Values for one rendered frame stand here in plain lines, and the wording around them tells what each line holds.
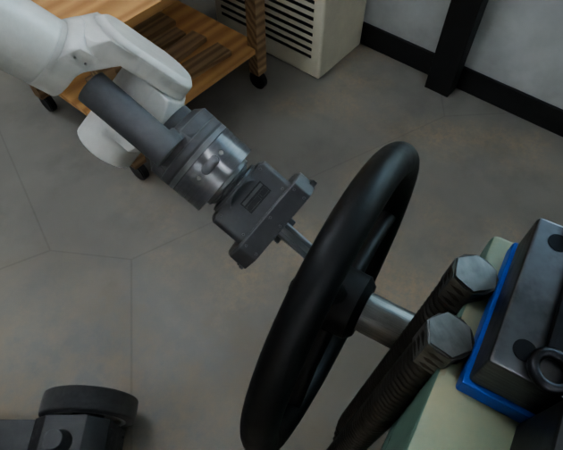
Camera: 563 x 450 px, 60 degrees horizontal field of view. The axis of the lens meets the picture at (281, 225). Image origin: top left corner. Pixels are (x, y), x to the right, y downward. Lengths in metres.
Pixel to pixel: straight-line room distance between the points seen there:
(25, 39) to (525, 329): 0.42
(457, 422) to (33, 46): 0.41
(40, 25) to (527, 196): 1.47
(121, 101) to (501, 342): 0.38
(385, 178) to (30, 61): 0.31
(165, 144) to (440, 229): 1.15
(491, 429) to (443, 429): 0.02
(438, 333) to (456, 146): 1.51
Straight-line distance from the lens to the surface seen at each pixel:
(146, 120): 0.48
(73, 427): 1.08
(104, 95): 0.48
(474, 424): 0.26
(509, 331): 0.24
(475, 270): 0.28
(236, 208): 0.51
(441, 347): 0.25
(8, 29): 0.47
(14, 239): 1.62
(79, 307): 1.42
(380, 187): 0.32
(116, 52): 0.48
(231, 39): 1.79
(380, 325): 0.41
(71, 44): 0.48
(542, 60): 1.82
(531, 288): 0.25
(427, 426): 0.25
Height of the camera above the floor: 1.20
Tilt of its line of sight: 56 degrees down
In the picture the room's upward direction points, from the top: straight up
